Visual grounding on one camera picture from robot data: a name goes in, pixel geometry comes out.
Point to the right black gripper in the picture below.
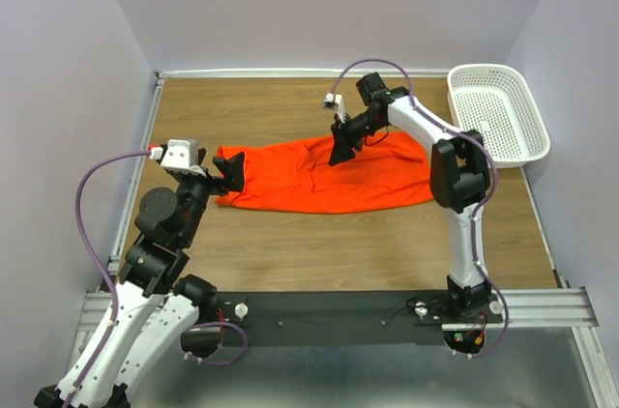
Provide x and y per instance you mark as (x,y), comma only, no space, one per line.
(342,142)

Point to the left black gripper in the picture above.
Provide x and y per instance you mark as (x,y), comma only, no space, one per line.
(232,168)

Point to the orange t-shirt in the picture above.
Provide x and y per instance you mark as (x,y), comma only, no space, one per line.
(295,177)

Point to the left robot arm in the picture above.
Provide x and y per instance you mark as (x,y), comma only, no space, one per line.
(151,303)

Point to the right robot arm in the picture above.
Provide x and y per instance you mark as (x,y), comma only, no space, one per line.
(459,179)

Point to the white perforated plastic basket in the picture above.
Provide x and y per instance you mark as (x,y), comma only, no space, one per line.
(495,100)

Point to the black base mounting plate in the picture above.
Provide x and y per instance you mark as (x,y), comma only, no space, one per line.
(277,319)

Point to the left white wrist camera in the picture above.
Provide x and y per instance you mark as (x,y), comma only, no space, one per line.
(177,156)

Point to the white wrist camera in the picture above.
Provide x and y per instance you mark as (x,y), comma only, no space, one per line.
(177,156)
(335,103)

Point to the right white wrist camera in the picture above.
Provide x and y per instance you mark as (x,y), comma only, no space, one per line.
(335,103)

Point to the aluminium frame rail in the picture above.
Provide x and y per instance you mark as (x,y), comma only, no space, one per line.
(561,307)

